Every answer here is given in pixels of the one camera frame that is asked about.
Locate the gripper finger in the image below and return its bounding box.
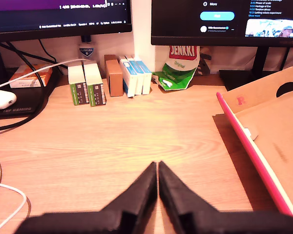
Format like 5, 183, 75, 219
101, 160, 158, 234
158, 160, 220, 234

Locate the red Nike shoebox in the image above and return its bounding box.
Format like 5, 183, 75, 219
212, 62, 293, 221

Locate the blue and white small box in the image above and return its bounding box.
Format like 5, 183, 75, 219
134, 55, 153, 96
118, 57, 139, 98
125, 56, 146, 96

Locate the brown cardboard box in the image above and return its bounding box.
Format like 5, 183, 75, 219
104, 54, 124, 98

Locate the green and white small box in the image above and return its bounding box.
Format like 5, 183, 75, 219
83, 60, 107, 107
67, 61, 89, 106

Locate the green Jenkki gum bag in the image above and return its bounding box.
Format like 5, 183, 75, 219
151, 45, 201, 92

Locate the clear bottle with blue label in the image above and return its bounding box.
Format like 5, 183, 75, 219
78, 35, 95, 62

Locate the orange and white carton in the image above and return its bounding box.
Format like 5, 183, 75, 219
9, 64, 53, 89

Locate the white computer mouse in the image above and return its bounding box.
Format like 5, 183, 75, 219
0, 89, 18, 110

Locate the monitor with dark feed screen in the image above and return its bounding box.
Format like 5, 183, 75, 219
150, 0, 293, 91

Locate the monitor with purple code screen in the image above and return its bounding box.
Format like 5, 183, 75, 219
0, 0, 133, 120

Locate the looped white cable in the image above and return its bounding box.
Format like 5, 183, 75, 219
0, 152, 28, 234

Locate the thick black cable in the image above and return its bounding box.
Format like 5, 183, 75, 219
0, 41, 52, 133

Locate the thin white cable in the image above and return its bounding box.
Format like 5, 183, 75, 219
0, 58, 89, 91

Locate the thin black cable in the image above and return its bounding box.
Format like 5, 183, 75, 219
37, 39, 65, 75

